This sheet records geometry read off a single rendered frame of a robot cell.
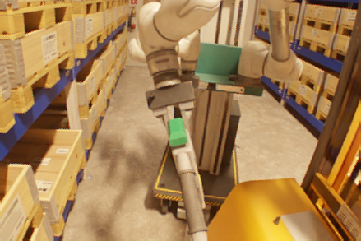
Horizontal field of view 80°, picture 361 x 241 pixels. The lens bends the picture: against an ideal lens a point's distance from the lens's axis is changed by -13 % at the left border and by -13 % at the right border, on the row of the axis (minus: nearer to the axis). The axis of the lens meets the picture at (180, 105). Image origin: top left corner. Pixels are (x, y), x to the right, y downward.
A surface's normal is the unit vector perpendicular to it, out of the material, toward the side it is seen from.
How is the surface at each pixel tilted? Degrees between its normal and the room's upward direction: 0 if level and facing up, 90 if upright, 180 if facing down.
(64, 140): 90
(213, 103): 90
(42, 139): 90
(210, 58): 90
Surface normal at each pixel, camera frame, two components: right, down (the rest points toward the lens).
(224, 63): -0.14, 0.40
